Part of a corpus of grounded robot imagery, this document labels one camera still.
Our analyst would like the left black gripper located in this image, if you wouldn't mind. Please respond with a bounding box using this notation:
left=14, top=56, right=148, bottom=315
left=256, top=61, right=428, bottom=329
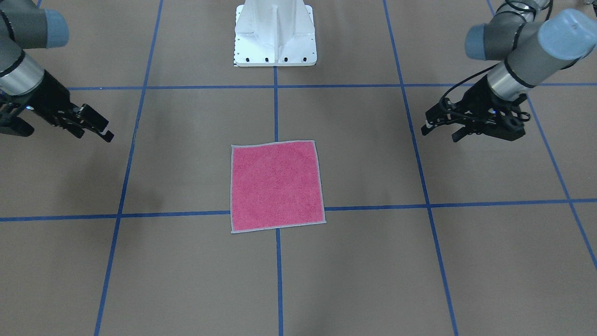
left=425, top=82, right=528, bottom=143

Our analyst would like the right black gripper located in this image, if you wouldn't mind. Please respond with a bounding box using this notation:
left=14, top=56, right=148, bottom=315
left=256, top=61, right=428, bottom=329
left=26, top=70, right=115, bottom=143

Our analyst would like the pink towel with grey back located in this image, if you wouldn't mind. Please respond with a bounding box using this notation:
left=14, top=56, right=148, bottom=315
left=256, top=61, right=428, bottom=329
left=229, top=140, right=326, bottom=234

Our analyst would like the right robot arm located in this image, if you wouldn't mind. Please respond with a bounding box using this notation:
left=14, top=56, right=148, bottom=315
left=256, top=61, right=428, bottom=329
left=0, top=0, right=114, bottom=143

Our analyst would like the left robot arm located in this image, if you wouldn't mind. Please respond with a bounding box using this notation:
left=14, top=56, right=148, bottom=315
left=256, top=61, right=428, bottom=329
left=421, top=0, right=597, bottom=142

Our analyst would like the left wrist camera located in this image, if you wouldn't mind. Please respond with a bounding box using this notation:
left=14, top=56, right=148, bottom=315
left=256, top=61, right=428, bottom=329
left=480, top=114, right=526, bottom=142

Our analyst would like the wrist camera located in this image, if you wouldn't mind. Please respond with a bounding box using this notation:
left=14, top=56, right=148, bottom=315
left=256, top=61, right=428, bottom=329
left=480, top=114, right=526, bottom=142
left=0, top=101, right=35, bottom=137

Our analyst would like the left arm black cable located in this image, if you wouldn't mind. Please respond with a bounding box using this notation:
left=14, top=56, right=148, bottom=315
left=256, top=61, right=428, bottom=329
left=438, top=0, right=597, bottom=123

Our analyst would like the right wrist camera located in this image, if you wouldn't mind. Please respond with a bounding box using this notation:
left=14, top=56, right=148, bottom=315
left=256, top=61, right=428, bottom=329
left=0, top=101, right=35, bottom=137

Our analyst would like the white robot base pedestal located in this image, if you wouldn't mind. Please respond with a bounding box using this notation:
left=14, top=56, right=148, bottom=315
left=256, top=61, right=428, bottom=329
left=233, top=0, right=318, bottom=67

